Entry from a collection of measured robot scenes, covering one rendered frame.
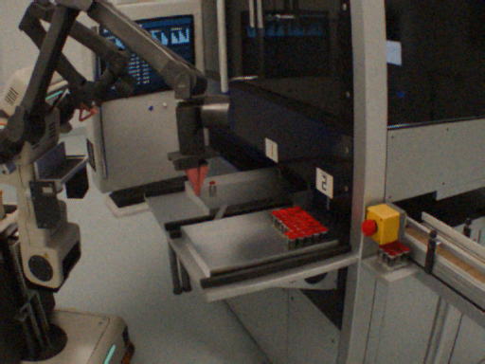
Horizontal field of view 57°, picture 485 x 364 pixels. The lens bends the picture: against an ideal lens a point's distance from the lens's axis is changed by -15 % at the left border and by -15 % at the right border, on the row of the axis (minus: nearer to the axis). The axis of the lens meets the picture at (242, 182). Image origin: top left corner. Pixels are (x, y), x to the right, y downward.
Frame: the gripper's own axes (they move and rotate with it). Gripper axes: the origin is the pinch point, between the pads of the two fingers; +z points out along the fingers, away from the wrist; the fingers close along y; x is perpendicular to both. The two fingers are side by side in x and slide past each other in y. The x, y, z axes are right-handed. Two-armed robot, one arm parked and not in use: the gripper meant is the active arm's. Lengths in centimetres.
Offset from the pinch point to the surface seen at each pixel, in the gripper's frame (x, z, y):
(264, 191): 43, 20, 34
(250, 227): 20.2, 20.7, 19.4
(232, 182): 56, 19, 27
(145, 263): 176, 103, 7
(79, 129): 547, 82, -10
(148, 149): 91, 11, 5
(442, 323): -31, 38, 52
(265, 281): -8.5, 21.7, 11.4
